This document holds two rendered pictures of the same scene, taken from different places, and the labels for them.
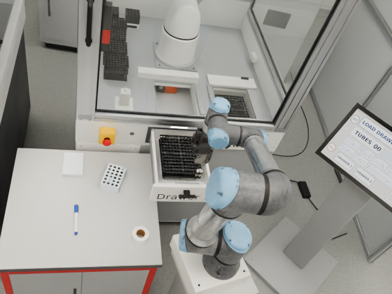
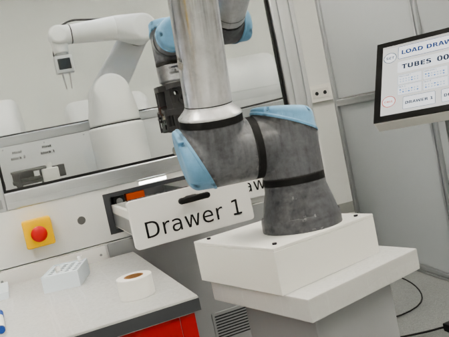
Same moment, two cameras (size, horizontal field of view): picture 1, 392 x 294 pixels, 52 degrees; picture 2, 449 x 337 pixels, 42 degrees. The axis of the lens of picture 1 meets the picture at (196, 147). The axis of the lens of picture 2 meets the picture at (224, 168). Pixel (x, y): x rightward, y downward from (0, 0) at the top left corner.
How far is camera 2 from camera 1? 126 cm
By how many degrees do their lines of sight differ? 42
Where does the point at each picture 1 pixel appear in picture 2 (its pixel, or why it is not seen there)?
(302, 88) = (289, 46)
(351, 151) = (417, 85)
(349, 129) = (393, 70)
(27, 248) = not seen: outside the picture
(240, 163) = not seen: hidden behind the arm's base
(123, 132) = (66, 220)
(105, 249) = (69, 323)
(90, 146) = (19, 277)
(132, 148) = (95, 257)
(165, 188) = (151, 202)
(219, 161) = not seen: hidden behind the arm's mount
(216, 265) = (285, 199)
